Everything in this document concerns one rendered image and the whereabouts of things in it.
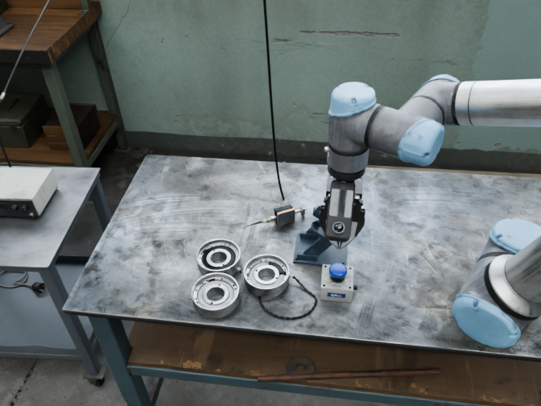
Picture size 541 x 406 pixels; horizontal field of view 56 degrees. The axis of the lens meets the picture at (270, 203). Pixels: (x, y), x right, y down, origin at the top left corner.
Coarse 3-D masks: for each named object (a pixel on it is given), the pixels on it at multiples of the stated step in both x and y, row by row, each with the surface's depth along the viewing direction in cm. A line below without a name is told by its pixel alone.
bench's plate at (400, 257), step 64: (128, 192) 143; (192, 192) 143; (256, 192) 142; (320, 192) 141; (384, 192) 141; (448, 192) 140; (512, 192) 139; (128, 256) 124; (192, 256) 124; (384, 256) 122; (448, 256) 122; (128, 320) 112; (192, 320) 110; (256, 320) 109; (320, 320) 109; (384, 320) 108; (448, 320) 108
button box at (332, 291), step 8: (328, 264) 115; (328, 272) 113; (352, 272) 113; (328, 280) 111; (336, 280) 111; (344, 280) 111; (352, 280) 111; (320, 288) 110; (328, 288) 110; (336, 288) 110; (344, 288) 109; (352, 288) 109; (320, 296) 112; (328, 296) 111; (336, 296) 111; (344, 296) 111; (352, 296) 110
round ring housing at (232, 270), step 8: (216, 240) 123; (224, 240) 122; (200, 248) 121; (208, 248) 122; (232, 248) 122; (200, 256) 120; (208, 256) 120; (216, 256) 122; (224, 256) 122; (240, 256) 118; (200, 264) 116; (216, 264) 118; (224, 264) 118; (240, 264) 119; (208, 272) 116; (224, 272) 116; (232, 272) 117
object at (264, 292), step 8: (256, 256) 118; (264, 256) 118; (272, 256) 118; (248, 264) 117; (256, 264) 118; (280, 264) 117; (248, 272) 116; (256, 272) 116; (264, 272) 118; (272, 272) 117; (288, 272) 114; (248, 280) 114; (256, 280) 114; (272, 280) 114; (288, 280) 114; (248, 288) 113; (256, 288) 111; (264, 288) 110; (272, 288) 111; (280, 288) 112; (264, 296) 113; (272, 296) 113
